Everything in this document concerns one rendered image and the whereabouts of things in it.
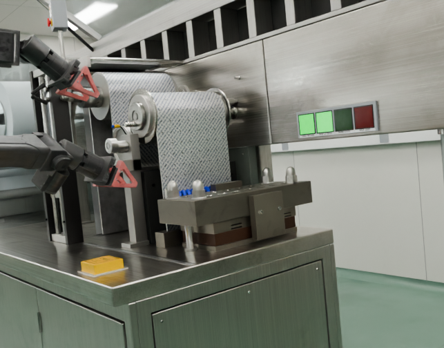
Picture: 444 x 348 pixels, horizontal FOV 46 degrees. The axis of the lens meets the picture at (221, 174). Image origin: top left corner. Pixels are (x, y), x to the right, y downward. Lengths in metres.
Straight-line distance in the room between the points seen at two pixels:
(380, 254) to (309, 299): 2.87
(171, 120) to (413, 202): 2.82
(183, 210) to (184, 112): 0.32
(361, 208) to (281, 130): 2.83
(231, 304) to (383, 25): 0.72
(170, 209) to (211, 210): 0.11
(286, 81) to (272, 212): 0.37
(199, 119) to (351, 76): 0.43
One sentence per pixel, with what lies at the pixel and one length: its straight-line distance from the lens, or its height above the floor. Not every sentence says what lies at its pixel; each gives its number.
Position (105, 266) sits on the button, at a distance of 1.18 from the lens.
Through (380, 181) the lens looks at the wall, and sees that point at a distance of 4.14.
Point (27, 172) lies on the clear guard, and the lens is 2.33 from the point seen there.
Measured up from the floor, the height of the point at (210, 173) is 1.08.
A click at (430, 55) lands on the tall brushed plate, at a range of 1.22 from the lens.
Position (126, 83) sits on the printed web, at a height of 1.37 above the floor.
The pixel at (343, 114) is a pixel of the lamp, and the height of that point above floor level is 1.20.
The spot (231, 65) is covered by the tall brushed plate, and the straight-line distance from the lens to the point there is 1.64.
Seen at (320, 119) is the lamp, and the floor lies 1.19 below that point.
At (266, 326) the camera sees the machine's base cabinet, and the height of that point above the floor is 0.71.
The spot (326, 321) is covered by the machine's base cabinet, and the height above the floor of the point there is 0.66.
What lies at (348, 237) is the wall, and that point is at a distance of 4.40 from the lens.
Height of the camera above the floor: 1.15
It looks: 3 degrees down
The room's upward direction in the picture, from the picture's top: 5 degrees counter-clockwise
